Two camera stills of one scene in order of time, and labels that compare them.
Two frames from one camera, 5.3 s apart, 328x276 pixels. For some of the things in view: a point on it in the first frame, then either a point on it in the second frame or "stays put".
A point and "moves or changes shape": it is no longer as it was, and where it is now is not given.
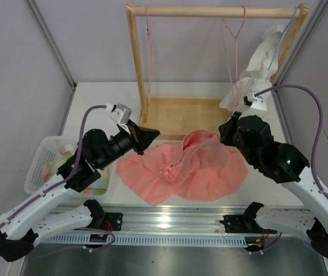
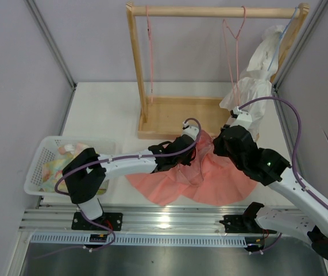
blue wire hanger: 283,33 stays put
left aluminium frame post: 56,50 stays put
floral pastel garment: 50,168 stays put
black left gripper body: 131,141 -> 185,160
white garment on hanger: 261,69 stays put
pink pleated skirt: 202,168 moves or changes shape
